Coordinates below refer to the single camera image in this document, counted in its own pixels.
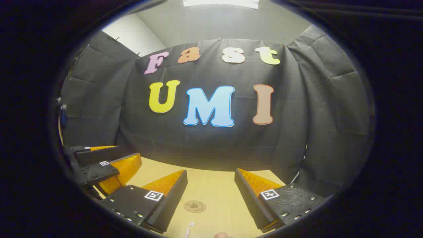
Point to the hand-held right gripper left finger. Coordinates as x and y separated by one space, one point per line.
172 205

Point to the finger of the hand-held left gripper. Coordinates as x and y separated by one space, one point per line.
96 155
99 172

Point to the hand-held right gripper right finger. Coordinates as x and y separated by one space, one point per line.
251 205

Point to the round cork coaster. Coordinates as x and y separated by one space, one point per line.
195 206

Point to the white toothbrush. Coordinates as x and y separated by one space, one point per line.
190 226

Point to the light wooden desktop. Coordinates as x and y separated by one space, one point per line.
214 188

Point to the blue and black device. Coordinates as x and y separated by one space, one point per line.
62 114

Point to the black backdrop cloth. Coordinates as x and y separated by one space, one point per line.
231 145

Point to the ceiling light panel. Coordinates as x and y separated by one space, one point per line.
221 3

